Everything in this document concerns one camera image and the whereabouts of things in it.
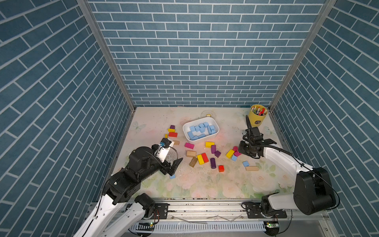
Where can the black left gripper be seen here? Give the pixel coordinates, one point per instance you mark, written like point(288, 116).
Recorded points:
point(165, 169)

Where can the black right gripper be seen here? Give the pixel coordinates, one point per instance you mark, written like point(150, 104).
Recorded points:
point(240, 147)

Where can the light blue block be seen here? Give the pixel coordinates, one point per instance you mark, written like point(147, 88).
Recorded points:
point(211, 129)

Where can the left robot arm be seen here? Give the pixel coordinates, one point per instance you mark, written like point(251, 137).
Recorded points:
point(117, 191)

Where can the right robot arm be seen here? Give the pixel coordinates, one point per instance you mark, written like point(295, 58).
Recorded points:
point(313, 191)

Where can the magenta block right cluster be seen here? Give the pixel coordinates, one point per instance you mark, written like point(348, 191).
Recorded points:
point(237, 153)

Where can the dark wood block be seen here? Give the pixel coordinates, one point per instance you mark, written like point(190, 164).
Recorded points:
point(193, 162)

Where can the light wood block right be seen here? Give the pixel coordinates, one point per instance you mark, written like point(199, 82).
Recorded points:
point(251, 168)

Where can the yellow block right cluster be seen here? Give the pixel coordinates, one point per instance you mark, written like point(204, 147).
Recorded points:
point(230, 153)

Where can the light wood square block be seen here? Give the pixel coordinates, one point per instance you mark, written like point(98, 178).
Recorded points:
point(190, 154)

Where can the yellow pen cup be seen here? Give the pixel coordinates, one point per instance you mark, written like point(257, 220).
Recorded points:
point(257, 115)

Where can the magenta rectangular block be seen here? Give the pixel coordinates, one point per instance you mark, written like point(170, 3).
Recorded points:
point(189, 145)

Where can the red rectangular block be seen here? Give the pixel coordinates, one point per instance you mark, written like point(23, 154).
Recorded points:
point(173, 134)

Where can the purple wedge block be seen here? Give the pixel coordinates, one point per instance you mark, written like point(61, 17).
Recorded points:
point(213, 149)

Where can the short yellow block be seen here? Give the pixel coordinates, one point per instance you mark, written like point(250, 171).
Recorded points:
point(171, 130)

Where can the purple cylinder block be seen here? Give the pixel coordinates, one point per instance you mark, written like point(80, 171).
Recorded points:
point(213, 163)

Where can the yellow block near tub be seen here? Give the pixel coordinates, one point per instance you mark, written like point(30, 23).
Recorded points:
point(209, 144)

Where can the white plastic tub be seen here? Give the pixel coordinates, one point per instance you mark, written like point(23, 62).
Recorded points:
point(196, 131)

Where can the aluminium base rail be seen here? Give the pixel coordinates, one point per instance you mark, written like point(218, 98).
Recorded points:
point(221, 217)

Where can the aluminium corner post right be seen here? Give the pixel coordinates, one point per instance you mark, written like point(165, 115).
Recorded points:
point(324, 12)

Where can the aluminium corner post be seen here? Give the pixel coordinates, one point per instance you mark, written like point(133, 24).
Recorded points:
point(324, 12)
point(90, 18)

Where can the aluminium corner post left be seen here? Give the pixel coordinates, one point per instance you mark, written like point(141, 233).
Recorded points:
point(90, 18)

